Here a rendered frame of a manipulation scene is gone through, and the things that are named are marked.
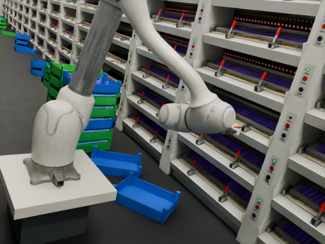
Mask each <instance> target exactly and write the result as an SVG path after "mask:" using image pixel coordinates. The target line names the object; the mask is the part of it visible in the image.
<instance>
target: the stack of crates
mask: <svg viewBox="0 0 325 244"><path fill-rule="evenodd" d="M75 66H76V65H71V64H61V63H55V60H53V59H51V64H50V73H49V82H48V91H47V100H46V102H49V101H52V100H55V99H56V97H57V95H58V93H59V91H60V89H61V87H62V79H63V71H64V70H67V71H68V74H69V73H71V74H73V72H74V69H75ZM53 73H54V74H53ZM102 74H103V69H101V71H100V74H99V76H102Z"/></svg>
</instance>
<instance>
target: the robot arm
mask: <svg viewBox="0 0 325 244"><path fill-rule="evenodd" d="M123 13H124V14H125V16H126V17H127V19H128V21H129V23H130V24H131V26H132V28H133V29H134V31H135V32H136V34H137V36H138V37H139V38H140V40H141V41H142V42H143V44H144V45H145V46H146V47H147V48H148V49H149V50H150V51H151V52H152V53H153V54H154V55H155V56H156V57H157V58H158V59H159V60H161V61H162V62H163V63H164V64H165V65H166V66H167V67H168V68H169V69H171V70H172V71H173V72H174V73H175V74H176V75H177V76H178V77H179V78H180V79H181V80H182V81H183V82H184V83H185V84H186V86H187V87H188V89H189V91H190V94H191V101H190V103H189V104H182V103H180V104H177V103H170V104H165V105H163V106H162V107H161V109H160V112H159V122H160V124H161V125H163V126H164V127H166V128H168V129H170V130H173V131H178V132H183V133H190V132H192V133H198V134H201V133H202V134H216V133H221V134H222V135H224V134H226V135H238V136H239V134H240V131H241V129H238V128H234V127H233V126H232V125H233V124H234V122H235V120H236V113H235V110H234V108H233V107H232V106H231V105H229V104H228V103H226V102H223V101H222V100H221V99H220V98H219V97H218V96H217V95H216V94H215V93H212V92H210V91H209V90H208V88H207V86H206V85H205V83H204V81H203V80H202V78H201V77H200V76H199V74H198V73H197V72H196V71H195V70H194V69H193V68H192V67H191V66H190V65H189V64H188V63H187V62H186V61H185V60H184V59H183V58H182V57H181V56H180V55H179V54H178V53H177V52H176V51H175V50H174V49H173V48H172V47H171V46H170V45H169V44H168V43H167V42H166V41H165V40H164V39H163V38H162V37H161V36H160V35H159V34H158V33H157V31H156V30H155V28H154V27H153V25H152V22H151V19H150V16H149V12H148V7H147V2H146V0H100V1H99V3H98V6H97V9H96V12H95V14H94V17H93V20H92V22H91V25H90V28H89V31H88V33H87V36H86V39H85V41H84V44H83V47H82V50H81V52H80V55H79V58H78V61H77V63H76V66H75V69H74V72H73V75H72V77H71V80H70V83H69V85H67V86H65V87H63V88H61V89H60V91H59V93H58V95H57V97H56V99H55V100H52V101H49V102H47V103H45V104H43V105H42V106H41V108H40V109H39V110H38V112H37V114H36V116H35V119H34V124H33V131H32V140H31V158H30V157H27V158H24V159H23V164H24V165H25V166H26V168H27V170H28V173H29V176H30V184H31V185H38V184H42V183H52V182H53V183H54V184H55V185H56V186H58V187H59V186H63V184H64V181H78V180H80V178H81V175H80V174H79V173H78V172H77V171H76V169H75V168H74V154H75V150H76V147H77V144H78V141H79V137H80V135H81V134H82V133H83V131H84V130H85V128H86V126H87V124H88V122H89V119H90V116H91V113H92V110H93V107H94V104H95V100H94V97H93V94H92V91H93V89H94V86H95V84H96V81H97V79H98V76H99V74H100V71H101V68H102V66H103V63H104V61H105V58H106V56H107V53H108V51H109V48H110V46H111V43H112V41H113V38H114V36H115V33H116V31H117V28H118V25H119V23H120V20H121V18H122V15H123Z"/></svg>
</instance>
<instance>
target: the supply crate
mask: <svg viewBox="0 0 325 244"><path fill-rule="evenodd" d="M100 77H101V78H102V82H101V84H95V86H94V89H93V91H92V93H120V89H121V84H122V81H120V80H118V83H116V82H114V81H112V80H110V79H108V78H107V74H106V73H104V74H103V77H102V76H99V77H98V79H97V80H99V78H100ZM70 80H71V78H69V75H68V71H67V70H64V71H63V79H62V83H63V84H65V85H69V83H70ZM106 81H109V83H108V84H105V83H106Z"/></svg>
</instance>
